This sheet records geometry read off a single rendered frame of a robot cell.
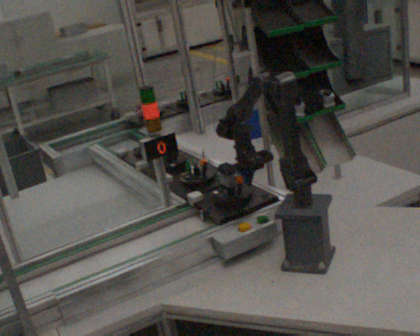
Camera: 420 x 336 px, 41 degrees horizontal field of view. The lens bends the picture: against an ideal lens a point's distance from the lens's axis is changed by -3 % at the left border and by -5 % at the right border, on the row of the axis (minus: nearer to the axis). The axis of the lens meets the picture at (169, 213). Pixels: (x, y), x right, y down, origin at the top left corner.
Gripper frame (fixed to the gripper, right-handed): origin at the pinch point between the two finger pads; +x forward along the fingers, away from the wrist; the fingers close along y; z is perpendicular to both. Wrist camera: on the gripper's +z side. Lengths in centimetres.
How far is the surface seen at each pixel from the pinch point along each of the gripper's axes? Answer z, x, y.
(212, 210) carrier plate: -9.7, 12.1, -10.3
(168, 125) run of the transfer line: -131, 17, 28
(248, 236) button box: 11.9, 14.0, -9.3
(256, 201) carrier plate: -4.1, 12.0, 4.3
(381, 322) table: 64, 22, -1
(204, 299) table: 21.2, 23.0, -31.8
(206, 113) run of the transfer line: -131, 17, 52
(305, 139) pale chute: -12.9, -0.3, 33.9
